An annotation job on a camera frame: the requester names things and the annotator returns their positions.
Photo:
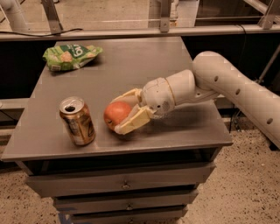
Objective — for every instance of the white pipe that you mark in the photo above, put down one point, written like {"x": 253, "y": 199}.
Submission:
{"x": 13, "y": 12}

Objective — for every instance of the green chip bag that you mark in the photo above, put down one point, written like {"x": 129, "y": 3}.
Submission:
{"x": 70, "y": 57}

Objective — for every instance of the middle drawer knob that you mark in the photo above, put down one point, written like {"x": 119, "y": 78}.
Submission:
{"x": 129, "y": 208}

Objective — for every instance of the metal railing bar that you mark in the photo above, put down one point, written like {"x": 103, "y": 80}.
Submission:
{"x": 80, "y": 34}

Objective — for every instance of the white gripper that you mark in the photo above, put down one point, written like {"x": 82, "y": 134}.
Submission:
{"x": 156, "y": 95}

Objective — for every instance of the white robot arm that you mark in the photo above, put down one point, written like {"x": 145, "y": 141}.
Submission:
{"x": 211, "y": 75}

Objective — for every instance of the top drawer knob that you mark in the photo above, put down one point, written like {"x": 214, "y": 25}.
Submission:
{"x": 126, "y": 186}

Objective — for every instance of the orange soda can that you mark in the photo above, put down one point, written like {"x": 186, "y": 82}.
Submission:
{"x": 75, "y": 115}

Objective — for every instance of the red apple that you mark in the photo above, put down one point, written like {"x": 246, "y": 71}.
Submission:
{"x": 115, "y": 113}

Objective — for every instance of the drawer knob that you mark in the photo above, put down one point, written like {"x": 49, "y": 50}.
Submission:
{"x": 126, "y": 186}
{"x": 129, "y": 208}

